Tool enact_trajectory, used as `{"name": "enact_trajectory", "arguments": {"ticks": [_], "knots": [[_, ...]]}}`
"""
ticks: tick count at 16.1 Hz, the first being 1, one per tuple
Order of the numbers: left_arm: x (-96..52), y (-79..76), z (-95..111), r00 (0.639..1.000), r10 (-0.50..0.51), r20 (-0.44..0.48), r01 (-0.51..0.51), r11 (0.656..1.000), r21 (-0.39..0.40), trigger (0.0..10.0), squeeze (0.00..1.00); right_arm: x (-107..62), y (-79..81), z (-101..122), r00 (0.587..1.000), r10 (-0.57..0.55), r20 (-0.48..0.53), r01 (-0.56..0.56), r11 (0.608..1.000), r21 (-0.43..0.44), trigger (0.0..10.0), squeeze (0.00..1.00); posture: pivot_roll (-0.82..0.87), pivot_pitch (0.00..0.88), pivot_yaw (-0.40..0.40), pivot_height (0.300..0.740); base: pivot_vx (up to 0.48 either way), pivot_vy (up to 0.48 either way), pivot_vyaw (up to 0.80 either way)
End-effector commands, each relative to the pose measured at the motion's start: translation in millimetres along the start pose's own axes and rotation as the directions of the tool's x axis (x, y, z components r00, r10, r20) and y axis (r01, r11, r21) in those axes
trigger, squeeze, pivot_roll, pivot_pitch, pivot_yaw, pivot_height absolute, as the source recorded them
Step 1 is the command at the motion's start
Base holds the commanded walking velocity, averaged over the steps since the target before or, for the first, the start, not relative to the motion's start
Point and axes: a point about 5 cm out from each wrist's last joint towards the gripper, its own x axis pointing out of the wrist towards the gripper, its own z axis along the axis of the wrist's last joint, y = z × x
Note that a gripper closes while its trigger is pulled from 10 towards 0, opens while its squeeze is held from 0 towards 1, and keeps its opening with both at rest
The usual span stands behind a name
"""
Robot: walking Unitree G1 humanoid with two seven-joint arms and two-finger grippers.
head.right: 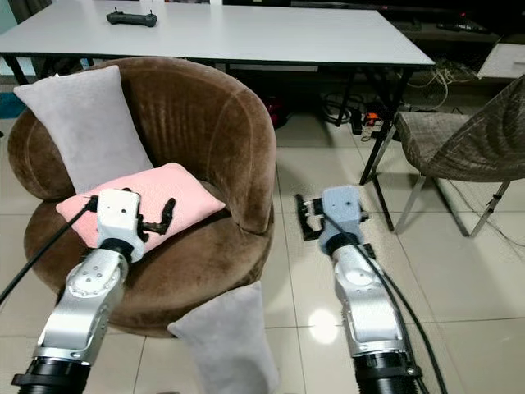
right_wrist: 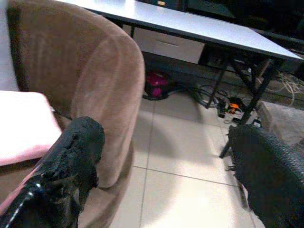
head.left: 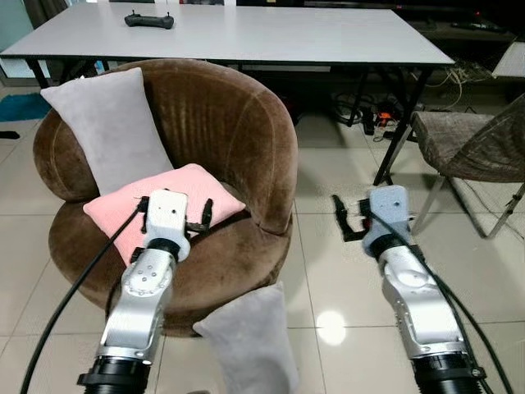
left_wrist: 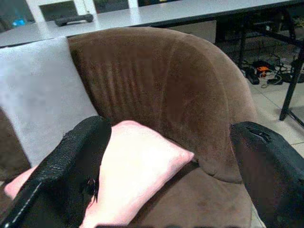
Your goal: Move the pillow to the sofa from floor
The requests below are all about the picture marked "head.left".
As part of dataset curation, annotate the power strip with orange plug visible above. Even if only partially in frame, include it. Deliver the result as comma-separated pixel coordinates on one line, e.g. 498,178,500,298
361,111,411,137

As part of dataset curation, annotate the brown woven chair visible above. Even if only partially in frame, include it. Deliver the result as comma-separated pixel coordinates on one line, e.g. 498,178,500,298
409,94,525,241

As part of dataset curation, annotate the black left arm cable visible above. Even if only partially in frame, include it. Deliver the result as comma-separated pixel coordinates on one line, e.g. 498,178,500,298
20,201,148,394

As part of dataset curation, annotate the pink pillow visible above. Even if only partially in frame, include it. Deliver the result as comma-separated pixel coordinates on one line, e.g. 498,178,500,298
83,163,247,265

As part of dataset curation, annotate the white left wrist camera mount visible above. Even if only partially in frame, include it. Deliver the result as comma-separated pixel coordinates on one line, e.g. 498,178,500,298
143,189,193,262

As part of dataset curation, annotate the white drawer television cabinet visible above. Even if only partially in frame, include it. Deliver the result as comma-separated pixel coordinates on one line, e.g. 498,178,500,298
492,41,525,80

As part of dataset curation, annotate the grey pillow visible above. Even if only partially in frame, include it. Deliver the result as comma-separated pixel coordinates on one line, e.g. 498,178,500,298
192,283,301,394
39,67,175,196

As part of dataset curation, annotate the blue floor mat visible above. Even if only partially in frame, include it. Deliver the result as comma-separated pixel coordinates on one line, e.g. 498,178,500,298
0,92,52,124

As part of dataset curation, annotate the brown velvet round sofa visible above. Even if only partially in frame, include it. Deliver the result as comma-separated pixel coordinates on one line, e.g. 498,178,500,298
33,57,300,337

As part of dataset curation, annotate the black remote controller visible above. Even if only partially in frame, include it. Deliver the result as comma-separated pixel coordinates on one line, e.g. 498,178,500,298
124,11,176,30

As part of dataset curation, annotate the white table with black legs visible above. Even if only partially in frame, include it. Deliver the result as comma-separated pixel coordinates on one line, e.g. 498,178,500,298
0,0,456,186

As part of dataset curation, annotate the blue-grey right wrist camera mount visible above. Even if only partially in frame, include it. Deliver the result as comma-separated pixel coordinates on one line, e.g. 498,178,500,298
361,185,411,254

